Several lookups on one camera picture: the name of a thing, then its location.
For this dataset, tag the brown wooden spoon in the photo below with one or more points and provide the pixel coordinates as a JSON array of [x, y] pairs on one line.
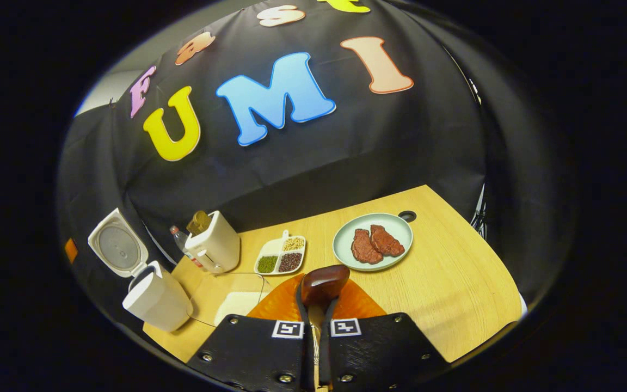
[[323, 283]]

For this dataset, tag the white divided bean dish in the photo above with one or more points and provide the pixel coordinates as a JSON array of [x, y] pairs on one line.
[[281, 253]]

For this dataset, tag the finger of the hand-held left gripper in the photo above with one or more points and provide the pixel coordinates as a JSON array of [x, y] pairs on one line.
[[71, 250]]

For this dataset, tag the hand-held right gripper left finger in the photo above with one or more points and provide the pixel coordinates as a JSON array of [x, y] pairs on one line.
[[253, 348]]

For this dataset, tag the white rice cooker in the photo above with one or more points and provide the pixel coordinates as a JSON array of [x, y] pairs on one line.
[[155, 299]]

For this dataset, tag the white toaster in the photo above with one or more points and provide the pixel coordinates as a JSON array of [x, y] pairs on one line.
[[218, 245]]

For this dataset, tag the clear container of rice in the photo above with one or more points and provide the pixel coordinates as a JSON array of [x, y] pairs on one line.
[[237, 305]]

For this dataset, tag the toast slice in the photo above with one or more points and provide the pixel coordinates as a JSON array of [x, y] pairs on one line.
[[199, 222]]

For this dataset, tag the red label bottle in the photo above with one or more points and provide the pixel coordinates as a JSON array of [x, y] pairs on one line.
[[180, 239]]

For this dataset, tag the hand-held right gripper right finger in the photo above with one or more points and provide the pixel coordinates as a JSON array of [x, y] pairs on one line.
[[379, 348]]

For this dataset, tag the pale green plate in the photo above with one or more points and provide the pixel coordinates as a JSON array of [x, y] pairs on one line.
[[346, 234]]

